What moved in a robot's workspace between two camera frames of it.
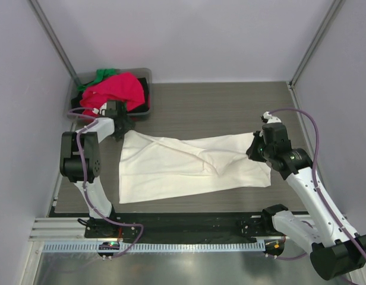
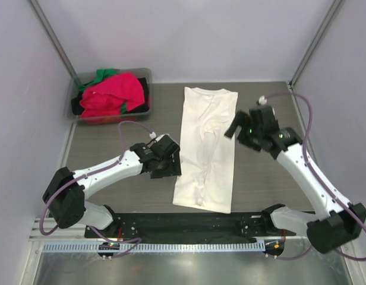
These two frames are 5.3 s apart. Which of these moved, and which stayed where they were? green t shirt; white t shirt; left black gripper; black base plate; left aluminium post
Moved: left black gripper; white t shirt
Stayed: green t shirt; black base plate; left aluminium post
